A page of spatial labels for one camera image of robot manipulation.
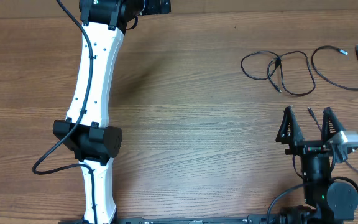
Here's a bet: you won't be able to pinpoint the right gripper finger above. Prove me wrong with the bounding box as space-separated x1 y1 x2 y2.
321 107 346 143
275 105 304 146

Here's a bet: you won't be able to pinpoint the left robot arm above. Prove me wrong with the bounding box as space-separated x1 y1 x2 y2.
53 0 171 223

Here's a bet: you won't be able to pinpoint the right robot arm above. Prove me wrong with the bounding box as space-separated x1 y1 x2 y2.
267 106 358 223

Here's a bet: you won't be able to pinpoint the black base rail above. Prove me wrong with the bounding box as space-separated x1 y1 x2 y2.
57 213 335 224

